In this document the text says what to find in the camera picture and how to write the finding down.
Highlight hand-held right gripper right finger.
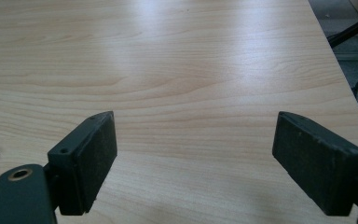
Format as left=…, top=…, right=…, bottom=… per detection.
left=272, top=111, right=358, bottom=217

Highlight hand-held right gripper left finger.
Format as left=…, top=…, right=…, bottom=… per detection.
left=47, top=110, right=118, bottom=217

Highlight black metal stand leg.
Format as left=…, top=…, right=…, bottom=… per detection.
left=326, top=11, right=358, bottom=49

